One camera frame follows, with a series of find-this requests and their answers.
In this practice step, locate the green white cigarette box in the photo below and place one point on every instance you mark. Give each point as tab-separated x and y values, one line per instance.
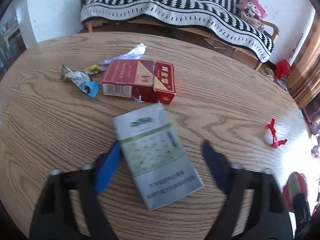
160	166

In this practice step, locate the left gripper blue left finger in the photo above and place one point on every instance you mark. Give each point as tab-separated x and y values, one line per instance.
105	167

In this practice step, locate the red green toy ball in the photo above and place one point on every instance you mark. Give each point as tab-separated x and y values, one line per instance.
295	185

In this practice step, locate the red cigarette carton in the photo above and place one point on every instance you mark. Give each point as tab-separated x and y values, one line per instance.
141	80

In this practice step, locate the red ribbon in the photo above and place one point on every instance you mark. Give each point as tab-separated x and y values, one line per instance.
271	135

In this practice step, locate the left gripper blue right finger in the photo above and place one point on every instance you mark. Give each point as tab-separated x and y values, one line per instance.
219	167

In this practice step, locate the white cabinet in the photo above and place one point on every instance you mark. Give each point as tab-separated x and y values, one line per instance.
40	20

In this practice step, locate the pink cartoon pillow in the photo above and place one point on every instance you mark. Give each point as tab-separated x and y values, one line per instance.
253	13

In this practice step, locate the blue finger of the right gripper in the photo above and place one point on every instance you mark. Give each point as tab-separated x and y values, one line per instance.
301	210

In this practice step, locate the long white green wrapper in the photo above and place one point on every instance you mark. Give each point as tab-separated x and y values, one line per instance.
136	53

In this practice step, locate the small candy wrapper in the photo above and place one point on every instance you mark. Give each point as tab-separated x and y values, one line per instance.
81	80

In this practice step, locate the red bag on floor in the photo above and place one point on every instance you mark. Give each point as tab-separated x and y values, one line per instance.
283	69

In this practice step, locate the brown curtain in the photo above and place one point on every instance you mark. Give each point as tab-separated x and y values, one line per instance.
303	82

